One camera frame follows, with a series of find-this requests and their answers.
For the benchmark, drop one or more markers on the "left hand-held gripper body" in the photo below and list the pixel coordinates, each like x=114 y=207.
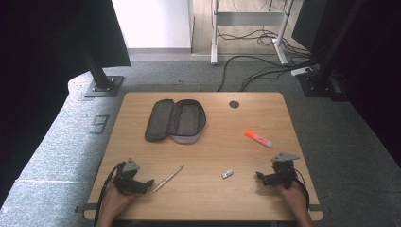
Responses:
x=129 y=176

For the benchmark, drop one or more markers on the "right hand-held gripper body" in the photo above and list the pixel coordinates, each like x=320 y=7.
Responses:
x=283 y=171

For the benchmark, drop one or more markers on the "silver white pen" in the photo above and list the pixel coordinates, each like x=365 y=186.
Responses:
x=168 y=178

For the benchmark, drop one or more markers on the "dark grey pencil case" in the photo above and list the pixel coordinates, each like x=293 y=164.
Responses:
x=176 y=121

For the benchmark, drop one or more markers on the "person's left hand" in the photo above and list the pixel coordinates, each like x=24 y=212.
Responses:
x=115 y=200

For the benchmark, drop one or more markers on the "small white eraser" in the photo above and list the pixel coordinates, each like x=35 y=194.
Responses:
x=227 y=173

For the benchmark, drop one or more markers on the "orange highlighter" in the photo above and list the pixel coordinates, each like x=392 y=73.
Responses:
x=258 y=138

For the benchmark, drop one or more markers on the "round black table grommet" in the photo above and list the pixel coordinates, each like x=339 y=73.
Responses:
x=234 y=104

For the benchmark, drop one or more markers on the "black metal stand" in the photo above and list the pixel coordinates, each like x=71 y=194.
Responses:
x=102 y=83
x=321 y=78

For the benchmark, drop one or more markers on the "white power strip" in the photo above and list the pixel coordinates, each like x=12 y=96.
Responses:
x=301 y=71

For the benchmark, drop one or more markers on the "black curtain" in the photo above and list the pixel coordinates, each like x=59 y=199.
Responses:
x=378 y=78
x=47 y=63

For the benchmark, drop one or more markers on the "black monitor panel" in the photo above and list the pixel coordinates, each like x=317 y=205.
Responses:
x=307 y=25

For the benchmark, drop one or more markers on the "white desk frame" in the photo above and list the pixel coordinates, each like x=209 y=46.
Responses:
x=249 y=19

